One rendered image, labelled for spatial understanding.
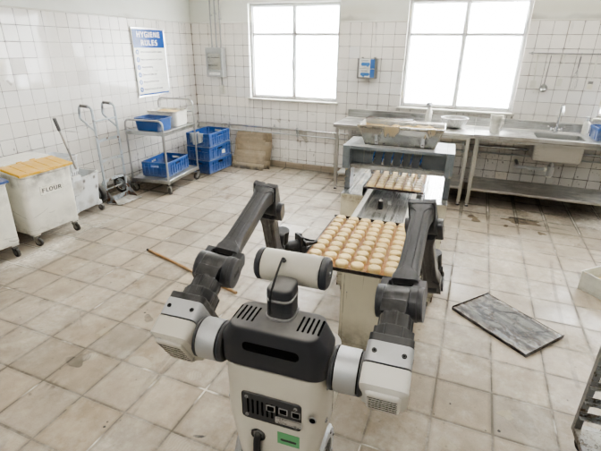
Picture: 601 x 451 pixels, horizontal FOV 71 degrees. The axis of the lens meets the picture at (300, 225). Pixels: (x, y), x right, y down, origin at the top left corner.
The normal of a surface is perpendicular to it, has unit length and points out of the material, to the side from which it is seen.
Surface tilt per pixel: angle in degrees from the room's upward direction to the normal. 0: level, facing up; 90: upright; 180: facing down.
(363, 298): 90
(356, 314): 90
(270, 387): 90
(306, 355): 90
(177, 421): 0
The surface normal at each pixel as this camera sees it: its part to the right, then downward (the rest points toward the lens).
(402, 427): 0.01, -0.92
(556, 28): -0.37, 0.36
